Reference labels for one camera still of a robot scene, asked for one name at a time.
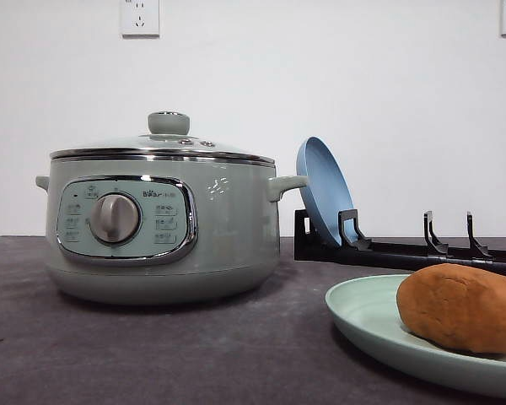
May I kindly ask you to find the glass lid with green knob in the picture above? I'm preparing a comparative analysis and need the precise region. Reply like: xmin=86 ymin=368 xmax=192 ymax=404
xmin=50 ymin=111 xmax=276 ymax=164

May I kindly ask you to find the white wall socket left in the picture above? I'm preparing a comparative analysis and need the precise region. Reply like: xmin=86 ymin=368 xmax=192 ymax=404
xmin=119 ymin=0 xmax=160 ymax=41

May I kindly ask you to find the blue plate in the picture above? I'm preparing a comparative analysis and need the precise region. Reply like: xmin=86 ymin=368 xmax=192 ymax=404
xmin=296 ymin=136 xmax=356 ymax=247

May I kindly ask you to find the green electric steamer pot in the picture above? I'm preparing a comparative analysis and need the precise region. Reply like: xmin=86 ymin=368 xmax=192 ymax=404
xmin=35 ymin=159 xmax=308 ymax=305

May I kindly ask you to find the brown potato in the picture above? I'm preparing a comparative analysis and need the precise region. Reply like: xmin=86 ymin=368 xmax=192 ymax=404
xmin=396 ymin=263 xmax=506 ymax=355

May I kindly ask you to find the black plate rack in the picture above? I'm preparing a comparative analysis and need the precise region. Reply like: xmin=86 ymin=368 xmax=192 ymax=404
xmin=294 ymin=209 xmax=506 ymax=272

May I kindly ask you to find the green plate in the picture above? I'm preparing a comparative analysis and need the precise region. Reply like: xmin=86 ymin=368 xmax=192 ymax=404
xmin=325 ymin=274 xmax=506 ymax=395

